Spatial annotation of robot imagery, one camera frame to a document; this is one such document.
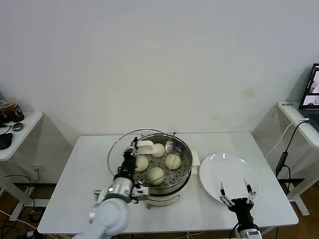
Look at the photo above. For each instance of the stainless steel steamer basket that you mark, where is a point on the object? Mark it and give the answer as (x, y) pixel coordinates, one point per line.
(179, 176)

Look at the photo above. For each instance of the dark plastic drink cup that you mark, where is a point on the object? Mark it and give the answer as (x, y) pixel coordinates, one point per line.
(3, 112)

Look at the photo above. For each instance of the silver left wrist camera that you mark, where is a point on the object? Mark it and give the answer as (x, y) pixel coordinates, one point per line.
(140, 194)

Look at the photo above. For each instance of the white side table labelled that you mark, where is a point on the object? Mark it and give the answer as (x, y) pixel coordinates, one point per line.
(291, 112)

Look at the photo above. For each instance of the white round plate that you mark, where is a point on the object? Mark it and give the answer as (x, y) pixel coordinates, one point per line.
(231, 171)

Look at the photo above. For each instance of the white steamed baozi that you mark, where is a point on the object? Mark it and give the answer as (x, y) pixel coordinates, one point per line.
(155, 175)
(159, 150)
(142, 163)
(173, 161)

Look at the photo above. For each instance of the open black laptop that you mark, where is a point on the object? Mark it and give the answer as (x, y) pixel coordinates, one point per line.
(310, 99)

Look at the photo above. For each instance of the round grey disc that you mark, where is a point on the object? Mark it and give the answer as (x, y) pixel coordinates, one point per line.
(19, 126)

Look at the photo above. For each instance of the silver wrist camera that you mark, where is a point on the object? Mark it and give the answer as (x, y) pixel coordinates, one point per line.
(140, 194)
(254, 234)

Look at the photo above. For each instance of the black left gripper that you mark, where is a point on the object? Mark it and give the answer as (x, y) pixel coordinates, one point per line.
(129, 165)

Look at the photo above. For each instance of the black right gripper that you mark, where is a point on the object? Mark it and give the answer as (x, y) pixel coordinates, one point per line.
(243, 209)

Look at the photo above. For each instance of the white wall outlet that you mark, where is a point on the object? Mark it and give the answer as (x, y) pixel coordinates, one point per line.
(39, 168)

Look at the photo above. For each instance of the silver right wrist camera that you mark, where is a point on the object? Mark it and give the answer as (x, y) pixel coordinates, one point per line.
(254, 234)

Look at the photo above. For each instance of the brown coffee cup white logo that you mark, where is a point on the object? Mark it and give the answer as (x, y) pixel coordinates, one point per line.
(16, 110)

